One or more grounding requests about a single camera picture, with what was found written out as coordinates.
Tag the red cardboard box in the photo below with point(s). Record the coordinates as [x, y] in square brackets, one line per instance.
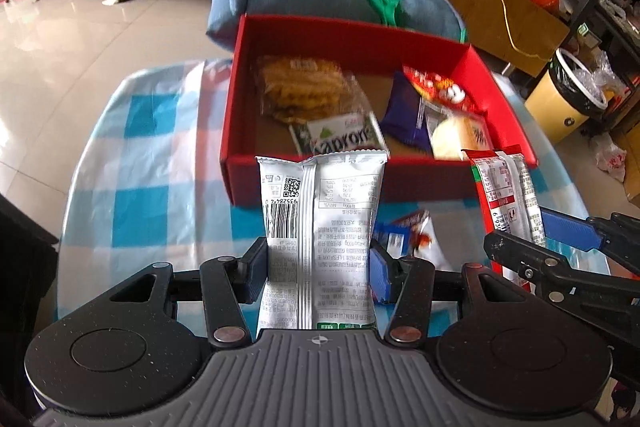
[430, 182]

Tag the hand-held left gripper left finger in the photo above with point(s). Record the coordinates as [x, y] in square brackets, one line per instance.
[257, 269]

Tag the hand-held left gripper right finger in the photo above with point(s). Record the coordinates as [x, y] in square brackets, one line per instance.
[379, 277]

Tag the wooden cabinet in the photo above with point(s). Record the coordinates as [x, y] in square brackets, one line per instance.
[530, 32]

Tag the white plastic bag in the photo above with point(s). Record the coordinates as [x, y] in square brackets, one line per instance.
[607, 157]

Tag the black object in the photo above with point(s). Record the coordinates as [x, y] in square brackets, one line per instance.
[20, 257]

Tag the tan trash bin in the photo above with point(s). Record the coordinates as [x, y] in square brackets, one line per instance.
[550, 107]

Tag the blue small candy packet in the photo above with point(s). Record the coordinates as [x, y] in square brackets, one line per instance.
[425, 242]

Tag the black shelf rack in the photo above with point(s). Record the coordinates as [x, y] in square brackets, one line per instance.
[595, 12]

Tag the large white snack packet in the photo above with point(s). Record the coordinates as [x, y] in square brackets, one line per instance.
[325, 217]

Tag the shiny red snack packet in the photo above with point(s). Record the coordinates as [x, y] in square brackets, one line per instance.
[435, 87]

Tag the purple wafer packet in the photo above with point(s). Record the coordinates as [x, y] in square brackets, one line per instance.
[400, 117]

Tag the red white snack packet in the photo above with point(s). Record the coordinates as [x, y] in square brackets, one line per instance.
[500, 187]

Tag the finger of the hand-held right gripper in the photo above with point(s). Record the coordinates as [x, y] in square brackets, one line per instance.
[520, 257]
[570, 229]

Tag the clear waffle cracker packet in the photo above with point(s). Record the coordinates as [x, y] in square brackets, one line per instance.
[305, 87]

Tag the white wafer packet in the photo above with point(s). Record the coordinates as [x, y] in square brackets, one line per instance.
[340, 137]

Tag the crumpled clear plastic bag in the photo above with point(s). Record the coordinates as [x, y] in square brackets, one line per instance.
[600, 79]

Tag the clear cake packet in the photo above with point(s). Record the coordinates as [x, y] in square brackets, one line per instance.
[455, 134]

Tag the blue white checkered tablecloth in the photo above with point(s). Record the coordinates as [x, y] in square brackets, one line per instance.
[150, 187]

